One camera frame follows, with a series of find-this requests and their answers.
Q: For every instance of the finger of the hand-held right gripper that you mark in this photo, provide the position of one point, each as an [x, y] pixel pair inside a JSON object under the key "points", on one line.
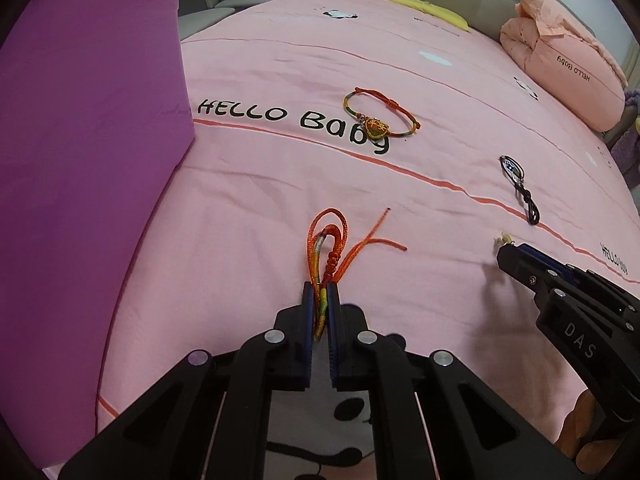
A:
{"points": [[525, 270], [555, 265]]}

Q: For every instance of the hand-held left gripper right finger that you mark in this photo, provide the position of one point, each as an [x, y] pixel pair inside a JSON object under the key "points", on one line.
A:
{"points": [[333, 330]]}

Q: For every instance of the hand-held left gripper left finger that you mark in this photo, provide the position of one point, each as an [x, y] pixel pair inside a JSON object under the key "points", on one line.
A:
{"points": [[309, 310]]}

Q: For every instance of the small yellow trinket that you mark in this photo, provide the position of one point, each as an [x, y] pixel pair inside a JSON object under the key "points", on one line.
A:
{"points": [[504, 240]]}

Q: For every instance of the purple plastic basin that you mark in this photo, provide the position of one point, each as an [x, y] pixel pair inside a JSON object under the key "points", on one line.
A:
{"points": [[85, 160]]}

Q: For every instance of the person's right hand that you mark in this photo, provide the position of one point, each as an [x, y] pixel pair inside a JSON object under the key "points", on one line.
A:
{"points": [[577, 430]]}

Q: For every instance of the bed with pink sheet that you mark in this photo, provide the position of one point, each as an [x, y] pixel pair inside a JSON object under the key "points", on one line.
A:
{"points": [[310, 175]]}

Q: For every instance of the purple cloth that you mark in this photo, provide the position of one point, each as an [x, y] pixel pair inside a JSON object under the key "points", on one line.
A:
{"points": [[627, 150]]}

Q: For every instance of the folded pink quilt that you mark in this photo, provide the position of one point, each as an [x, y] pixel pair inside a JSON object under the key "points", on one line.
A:
{"points": [[565, 65]]}

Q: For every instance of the yellow pillow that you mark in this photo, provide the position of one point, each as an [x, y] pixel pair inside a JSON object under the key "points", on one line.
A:
{"points": [[430, 10]]}

